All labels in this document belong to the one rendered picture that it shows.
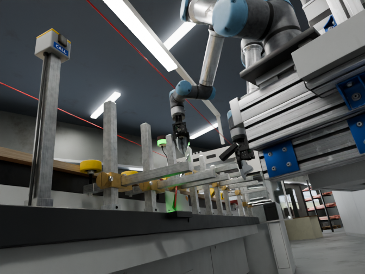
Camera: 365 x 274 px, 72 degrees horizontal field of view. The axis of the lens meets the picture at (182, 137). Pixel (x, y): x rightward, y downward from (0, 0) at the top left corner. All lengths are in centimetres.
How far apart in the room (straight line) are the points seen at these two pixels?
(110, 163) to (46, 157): 25
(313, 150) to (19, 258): 73
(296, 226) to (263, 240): 621
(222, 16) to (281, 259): 306
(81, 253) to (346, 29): 81
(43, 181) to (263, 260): 324
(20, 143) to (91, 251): 563
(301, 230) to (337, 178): 898
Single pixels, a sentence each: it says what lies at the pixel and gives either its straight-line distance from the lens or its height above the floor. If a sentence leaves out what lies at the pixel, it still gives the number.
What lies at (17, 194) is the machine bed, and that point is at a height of 77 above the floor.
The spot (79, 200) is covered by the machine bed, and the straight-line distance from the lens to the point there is 108.
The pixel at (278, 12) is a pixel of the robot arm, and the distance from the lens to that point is 88.
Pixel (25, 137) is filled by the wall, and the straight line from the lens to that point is 642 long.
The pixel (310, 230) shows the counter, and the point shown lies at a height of 24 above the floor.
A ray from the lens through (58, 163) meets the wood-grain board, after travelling 100.
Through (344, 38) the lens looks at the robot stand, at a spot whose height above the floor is 91.
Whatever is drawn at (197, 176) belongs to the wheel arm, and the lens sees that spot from 104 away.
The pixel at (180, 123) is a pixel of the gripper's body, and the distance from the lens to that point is 130.
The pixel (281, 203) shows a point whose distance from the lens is 346.
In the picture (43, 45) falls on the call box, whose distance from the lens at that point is 89.
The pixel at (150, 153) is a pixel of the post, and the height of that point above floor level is 96.
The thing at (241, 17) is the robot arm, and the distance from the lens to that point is 81.
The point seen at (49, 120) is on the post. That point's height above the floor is 93.
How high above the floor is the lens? 60
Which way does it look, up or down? 21 degrees up
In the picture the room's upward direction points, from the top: 7 degrees counter-clockwise
